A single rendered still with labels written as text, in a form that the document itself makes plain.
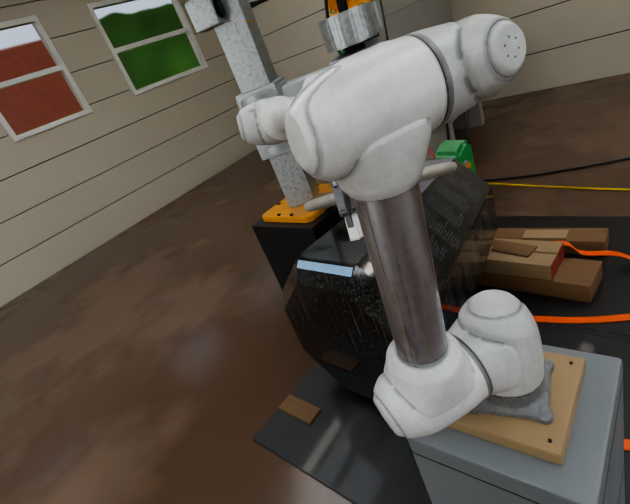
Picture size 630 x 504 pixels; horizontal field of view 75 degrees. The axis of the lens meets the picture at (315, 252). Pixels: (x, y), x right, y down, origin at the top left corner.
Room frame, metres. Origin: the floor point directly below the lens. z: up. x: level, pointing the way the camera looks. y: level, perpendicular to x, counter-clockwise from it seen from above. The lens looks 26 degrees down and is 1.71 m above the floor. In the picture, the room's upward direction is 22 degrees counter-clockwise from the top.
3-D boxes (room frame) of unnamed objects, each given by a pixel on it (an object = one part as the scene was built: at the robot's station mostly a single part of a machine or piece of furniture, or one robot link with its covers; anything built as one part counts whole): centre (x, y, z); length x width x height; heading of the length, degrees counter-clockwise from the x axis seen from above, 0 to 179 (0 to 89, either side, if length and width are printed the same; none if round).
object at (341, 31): (2.19, -0.59, 1.66); 0.96 x 0.25 x 0.17; 161
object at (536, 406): (0.70, -0.33, 0.86); 0.22 x 0.18 x 0.06; 143
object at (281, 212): (2.71, -0.08, 0.76); 0.49 x 0.49 x 0.05; 40
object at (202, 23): (2.62, 0.05, 2.00); 0.20 x 0.18 x 0.15; 40
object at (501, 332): (0.68, -0.30, 1.00); 0.18 x 0.16 x 0.22; 103
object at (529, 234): (2.19, -1.42, 0.12); 0.25 x 0.10 x 0.01; 44
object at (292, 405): (1.69, 0.41, 0.02); 0.25 x 0.10 x 0.01; 40
